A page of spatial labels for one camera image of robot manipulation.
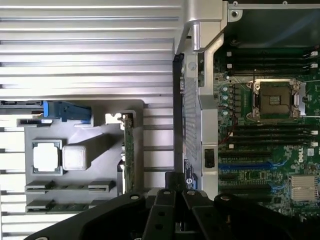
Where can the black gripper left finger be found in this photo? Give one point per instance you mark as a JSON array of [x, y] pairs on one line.
[[112, 215]]

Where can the silver open PC case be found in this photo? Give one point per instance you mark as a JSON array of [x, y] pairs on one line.
[[207, 120]]

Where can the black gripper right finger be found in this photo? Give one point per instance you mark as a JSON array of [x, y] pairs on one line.
[[250, 220]]

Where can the grey plastic parts rack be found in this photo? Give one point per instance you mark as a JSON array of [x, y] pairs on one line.
[[100, 160]]

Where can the green Dell motherboard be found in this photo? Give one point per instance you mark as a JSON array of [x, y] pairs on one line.
[[282, 157]]

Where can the CPU socket with metal frame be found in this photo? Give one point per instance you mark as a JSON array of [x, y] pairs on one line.
[[275, 98]]

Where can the short black expansion slot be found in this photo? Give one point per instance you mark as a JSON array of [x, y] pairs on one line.
[[245, 154]]

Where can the silver square heat spreader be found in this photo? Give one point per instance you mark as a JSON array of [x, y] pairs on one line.
[[74, 157]]

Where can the green RAM stick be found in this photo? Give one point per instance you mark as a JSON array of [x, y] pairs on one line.
[[70, 187], [129, 155]]

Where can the silver CPU chip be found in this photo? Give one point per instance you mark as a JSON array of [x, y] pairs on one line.
[[46, 158]]

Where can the blue expansion slot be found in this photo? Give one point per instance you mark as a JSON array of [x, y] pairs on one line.
[[245, 165]]

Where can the silver finned chipset heat sink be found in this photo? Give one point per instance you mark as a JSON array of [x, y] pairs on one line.
[[303, 187]]

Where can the black RAM slot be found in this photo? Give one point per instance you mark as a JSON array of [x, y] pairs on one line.
[[270, 52], [270, 58], [272, 133], [270, 72], [270, 65], [272, 145], [272, 127], [272, 139]]

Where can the long black expansion slot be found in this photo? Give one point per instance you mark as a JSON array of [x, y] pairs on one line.
[[245, 187]]

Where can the blue label sticker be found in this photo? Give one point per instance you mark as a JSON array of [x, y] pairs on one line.
[[190, 175]]

